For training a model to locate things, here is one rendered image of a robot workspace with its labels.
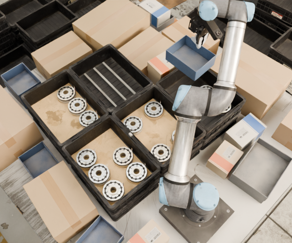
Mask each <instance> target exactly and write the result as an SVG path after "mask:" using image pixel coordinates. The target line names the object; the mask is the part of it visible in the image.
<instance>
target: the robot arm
mask: <svg viewBox="0 0 292 243"><path fill-rule="evenodd" d="M194 11H196V14H195V17H193V18H192V19H191V20H190V22H189V27H188V29H189V30H191V31H192V32H193V33H196V35H195V37H193V36H192V37H191V40H192V41H193V42H194V43H195V44H196V47H197V48H198V49H199V48H200V47H201V45H202V46H203V44H204V43H205V41H206V40H207V38H208V36H209V34H210V35H211V37H212V38H213V40H214V41H216V40H218V39H219V38H221V37H222V36H223V34H222V32H221V31H220V29H219V27H218V26H217V24H216V23H215V21H214V19H215V18H216V17H221V18H227V19H228V23H227V28H226V35H225V40H224V45H223V50H222V56H221V61H220V66H219V71H218V77H217V82H216V83H215V84H214V85H213V89H207V88H201V87H195V86H191V85H181V86H179V88H178V91H177V94H176V97H175V101H174V104H173V108H172V110H173V111H175V114H174V115H175V117H176V118H177V123H176V128H175V134H174V139H173V147H172V152H171V158H170V163H169V169H168V172H166V173H165V174H164V177H161V178H160V181H159V202H160V203H161V204H165V205H168V206H174V207H179V208H183V209H184V212H185V215H186V216H187V217H188V218H189V219H190V220H191V221H193V222H196V223H204V222H207V221H208V220H210V219H211V217H212V216H213V214H214V211H215V207H216V206H217V205H218V202H219V193H218V190H217V189H216V187H215V186H214V185H212V184H210V183H207V182H202V183H199V184H195V183H190V182H189V180H190V179H189V177H188V176H187V172H188V167H189V161H190V156H191V151H192V146H193V140H194V135H195V130H196V125H197V122H199V121H200V120H201V117H202V116H209V117H212V116H217V115H219V114H221V113H222V112H224V111H225V110H226V109H227V108H228V107H229V106H230V104H231V103H232V101H233V99H234V97H235V94H236V89H237V88H236V86H235V81H236V76H237V70H238V66H239V59H240V54H241V49H242V44H243V38H244V33H245V28H246V23H247V22H250V21H252V18H253V15H254V11H255V5H254V4H253V3H251V2H245V1H239V0H199V5H198V7H195V9H194ZM190 24H191V25H190Z"/></svg>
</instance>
